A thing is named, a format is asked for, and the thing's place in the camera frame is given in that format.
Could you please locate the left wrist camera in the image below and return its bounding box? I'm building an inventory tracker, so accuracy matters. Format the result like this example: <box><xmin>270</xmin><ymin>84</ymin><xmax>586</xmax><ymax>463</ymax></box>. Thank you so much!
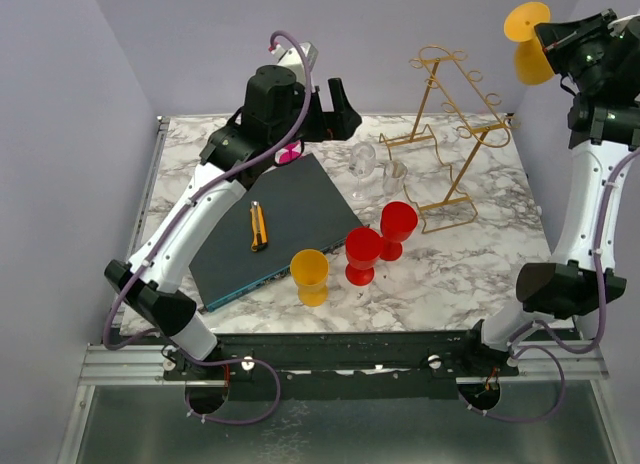
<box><xmin>269</xmin><ymin>42</ymin><xmax>318</xmax><ymax>85</ymax></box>

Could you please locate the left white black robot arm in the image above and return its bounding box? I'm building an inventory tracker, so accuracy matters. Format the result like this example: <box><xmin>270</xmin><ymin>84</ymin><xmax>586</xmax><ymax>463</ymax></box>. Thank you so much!
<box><xmin>105</xmin><ymin>65</ymin><xmax>362</xmax><ymax>379</ymax></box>

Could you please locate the magenta plastic wine glass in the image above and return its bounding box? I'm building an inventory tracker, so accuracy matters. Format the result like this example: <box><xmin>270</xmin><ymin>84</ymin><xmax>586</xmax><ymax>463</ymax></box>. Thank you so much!
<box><xmin>275</xmin><ymin>140</ymin><xmax>305</xmax><ymax>167</ymax></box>

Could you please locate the dark blue network switch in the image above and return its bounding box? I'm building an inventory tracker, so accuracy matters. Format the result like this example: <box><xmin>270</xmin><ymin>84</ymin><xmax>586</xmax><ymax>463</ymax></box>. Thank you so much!
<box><xmin>189</xmin><ymin>154</ymin><xmax>362</xmax><ymax>312</ymax></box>

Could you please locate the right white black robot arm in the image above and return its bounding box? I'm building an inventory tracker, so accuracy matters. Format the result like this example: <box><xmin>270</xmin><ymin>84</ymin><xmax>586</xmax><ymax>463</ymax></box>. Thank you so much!
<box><xmin>459</xmin><ymin>1</ymin><xmax>639</xmax><ymax>376</ymax></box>

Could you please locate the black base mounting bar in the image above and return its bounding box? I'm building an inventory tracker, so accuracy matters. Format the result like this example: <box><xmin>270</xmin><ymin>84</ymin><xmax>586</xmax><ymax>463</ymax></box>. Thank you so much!
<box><xmin>99</xmin><ymin>326</ymin><xmax>586</xmax><ymax>400</ymax></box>

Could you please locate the orange utility knife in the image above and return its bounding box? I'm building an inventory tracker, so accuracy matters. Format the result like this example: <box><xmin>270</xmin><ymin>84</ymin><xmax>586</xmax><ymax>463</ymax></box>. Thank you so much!
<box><xmin>250</xmin><ymin>201</ymin><xmax>268</xmax><ymax>252</ymax></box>

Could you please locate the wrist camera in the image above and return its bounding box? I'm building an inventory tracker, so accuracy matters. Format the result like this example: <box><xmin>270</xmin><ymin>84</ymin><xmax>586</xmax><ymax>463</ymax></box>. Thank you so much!
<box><xmin>269</xmin><ymin>42</ymin><xmax>318</xmax><ymax>85</ymax></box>
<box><xmin>610</xmin><ymin>14</ymin><xmax>639</xmax><ymax>35</ymax></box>

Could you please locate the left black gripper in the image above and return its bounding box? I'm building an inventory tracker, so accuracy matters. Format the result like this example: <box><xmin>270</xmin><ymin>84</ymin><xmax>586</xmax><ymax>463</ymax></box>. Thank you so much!
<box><xmin>270</xmin><ymin>76</ymin><xmax>359</xmax><ymax>149</ymax></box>

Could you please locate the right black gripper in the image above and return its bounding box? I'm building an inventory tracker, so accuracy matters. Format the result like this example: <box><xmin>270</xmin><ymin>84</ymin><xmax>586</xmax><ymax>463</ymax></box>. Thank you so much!
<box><xmin>537</xmin><ymin>9</ymin><xmax>622</xmax><ymax>92</ymax></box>

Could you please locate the clear wine glass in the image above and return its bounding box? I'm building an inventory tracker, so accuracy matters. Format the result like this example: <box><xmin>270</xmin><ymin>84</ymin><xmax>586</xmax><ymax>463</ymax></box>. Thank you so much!
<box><xmin>382</xmin><ymin>160</ymin><xmax>408</xmax><ymax>203</ymax></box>
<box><xmin>348</xmin><ymin>143</ymin><xmax>377</xmax><ymax>200</ymax></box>

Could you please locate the red plastic wine glass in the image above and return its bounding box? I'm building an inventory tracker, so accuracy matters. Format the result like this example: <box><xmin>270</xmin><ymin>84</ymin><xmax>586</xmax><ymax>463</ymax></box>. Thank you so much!
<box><xmin>345</xmin><ymin>227</ymin><xmax>383</xmax><ymax>286</ymax></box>

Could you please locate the gold wire glass rack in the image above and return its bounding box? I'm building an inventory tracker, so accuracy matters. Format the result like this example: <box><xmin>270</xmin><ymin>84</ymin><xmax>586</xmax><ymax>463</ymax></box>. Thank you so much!
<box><xmin>379</xmin><ymin>45</ymin><xmax>512</xmax><ymax>234</ymax></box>

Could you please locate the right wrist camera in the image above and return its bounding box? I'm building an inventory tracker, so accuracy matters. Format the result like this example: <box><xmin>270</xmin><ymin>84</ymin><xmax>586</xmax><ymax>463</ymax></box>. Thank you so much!
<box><xmin>610</xmin><ymin>14</ymin><xmax>639</xmax><ymax>35</ymax></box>

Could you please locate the yellow plastic wine glass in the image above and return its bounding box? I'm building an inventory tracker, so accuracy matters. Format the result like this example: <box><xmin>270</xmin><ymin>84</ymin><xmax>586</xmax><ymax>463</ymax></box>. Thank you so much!
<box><xmin>290</xmin><ymin>249</ymin><xmax>329</xmax><ymax>307</ymax></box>

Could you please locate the aluminium extrusion rail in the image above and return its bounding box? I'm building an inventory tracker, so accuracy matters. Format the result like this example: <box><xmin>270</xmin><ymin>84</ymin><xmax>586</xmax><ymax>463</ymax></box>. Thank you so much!
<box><xmin>79</xmin><ymin>345</ymin><xmax>225</xmax><ymax>387</ymax></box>

